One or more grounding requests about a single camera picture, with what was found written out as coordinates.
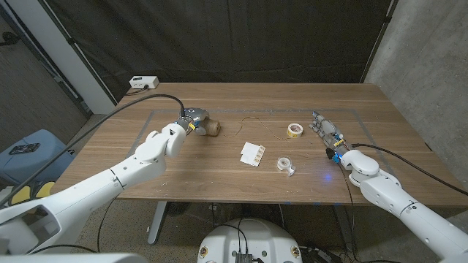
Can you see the black flat device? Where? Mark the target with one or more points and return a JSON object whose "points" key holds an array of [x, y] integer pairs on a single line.
{"points": [[24, 148]]}

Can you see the blue chair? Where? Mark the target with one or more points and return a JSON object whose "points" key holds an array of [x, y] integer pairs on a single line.
{"points": [[40, 166]]}

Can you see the white yellow sticker roll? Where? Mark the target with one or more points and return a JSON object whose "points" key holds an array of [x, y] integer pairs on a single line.
{"points": [[292, 134]]}

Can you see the black torso connector box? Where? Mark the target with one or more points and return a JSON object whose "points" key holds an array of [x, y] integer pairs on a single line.
{"points": [[244, 258]]}

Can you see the yellow black shoe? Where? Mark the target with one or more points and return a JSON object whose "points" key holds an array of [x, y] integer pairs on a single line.
{"points": [[22, 193]]}

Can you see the black backdrop curtain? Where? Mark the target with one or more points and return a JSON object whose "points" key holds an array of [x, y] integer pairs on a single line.
{"points": [[219, 36]]}

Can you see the grey table leg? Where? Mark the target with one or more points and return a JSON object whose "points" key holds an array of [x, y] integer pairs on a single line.
{"points": [[158, 223], [342, 226]]}

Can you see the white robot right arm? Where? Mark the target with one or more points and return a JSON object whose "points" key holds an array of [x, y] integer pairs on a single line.
{"points": [[402, 204]]}

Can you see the black backdrop stand pole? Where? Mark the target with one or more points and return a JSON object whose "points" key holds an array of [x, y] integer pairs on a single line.
{"points": [[380, 34], [70, 41]]}

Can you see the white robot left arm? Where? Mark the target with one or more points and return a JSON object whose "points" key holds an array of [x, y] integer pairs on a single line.
{"points": [[91, 193]]}

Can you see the black wall rail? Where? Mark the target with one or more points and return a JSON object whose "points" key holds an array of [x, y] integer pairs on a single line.
{"points": [[56, 78]]}

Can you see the brown twine spool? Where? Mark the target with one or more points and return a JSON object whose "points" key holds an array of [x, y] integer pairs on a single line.
{"points": [[213, 128]]}

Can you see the floor power strip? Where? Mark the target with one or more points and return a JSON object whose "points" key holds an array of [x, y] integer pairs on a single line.
{"points": [[318, 254]]}

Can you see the white sticker sheet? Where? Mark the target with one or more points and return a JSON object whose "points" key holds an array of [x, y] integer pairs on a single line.
{"points": [[250, 153]]}

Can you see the clear tape roll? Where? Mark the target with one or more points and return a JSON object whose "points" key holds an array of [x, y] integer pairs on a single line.
{"points": [[281, 166]]}

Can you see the brown twine strand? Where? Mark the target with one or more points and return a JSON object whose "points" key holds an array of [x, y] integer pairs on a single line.
{"points": [[278, 138]]}

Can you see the black wall hook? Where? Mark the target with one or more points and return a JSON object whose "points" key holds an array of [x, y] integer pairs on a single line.
{"points": [[8, 37]]}

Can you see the white power socket box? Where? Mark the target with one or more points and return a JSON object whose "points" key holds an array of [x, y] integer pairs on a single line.
{"points": [[144, 82]]}

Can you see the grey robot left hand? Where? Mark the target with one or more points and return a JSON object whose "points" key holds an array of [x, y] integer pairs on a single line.
{"points": [[197, 117]]}

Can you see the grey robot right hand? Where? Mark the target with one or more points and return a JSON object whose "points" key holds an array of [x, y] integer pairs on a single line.
{"points": [[331, 133]]}

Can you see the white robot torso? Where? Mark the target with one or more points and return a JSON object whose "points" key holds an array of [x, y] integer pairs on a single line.
{"points": [[263, 237]]}

